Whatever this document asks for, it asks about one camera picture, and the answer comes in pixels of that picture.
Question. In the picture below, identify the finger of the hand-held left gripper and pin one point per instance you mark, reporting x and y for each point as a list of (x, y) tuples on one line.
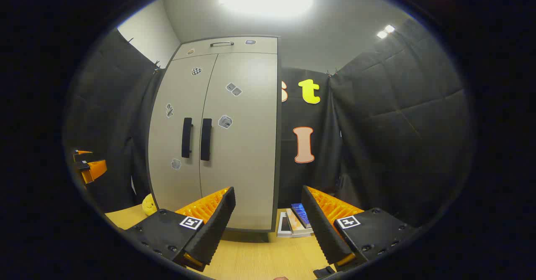
[(97, 169), (83, 152)]

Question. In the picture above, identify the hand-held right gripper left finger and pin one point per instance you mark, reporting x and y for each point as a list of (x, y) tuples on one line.
[(217, 221)]

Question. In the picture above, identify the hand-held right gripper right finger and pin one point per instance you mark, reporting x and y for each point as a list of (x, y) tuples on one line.
[(320, 225)]

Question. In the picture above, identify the grey shoe cabinet door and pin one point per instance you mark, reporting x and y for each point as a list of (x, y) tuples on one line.
[(176, 137), (247, 167)]

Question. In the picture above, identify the grey double-door shoe cabinet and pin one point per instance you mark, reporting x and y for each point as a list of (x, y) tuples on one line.
[(264, 48)]

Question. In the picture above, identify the cream book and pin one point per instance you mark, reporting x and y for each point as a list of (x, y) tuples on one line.
[(298, 229)]

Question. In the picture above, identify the flat white box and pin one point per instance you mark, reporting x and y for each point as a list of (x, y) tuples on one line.
[(284, 225)]

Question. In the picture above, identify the yellow soft toy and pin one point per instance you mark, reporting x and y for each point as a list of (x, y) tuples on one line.
[(148, 205)]

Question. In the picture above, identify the black backdrop cloth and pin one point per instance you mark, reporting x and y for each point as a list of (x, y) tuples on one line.
[(398, 125)]

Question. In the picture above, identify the small ceiling light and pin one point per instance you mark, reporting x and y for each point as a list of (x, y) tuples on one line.
[(385, 32)]

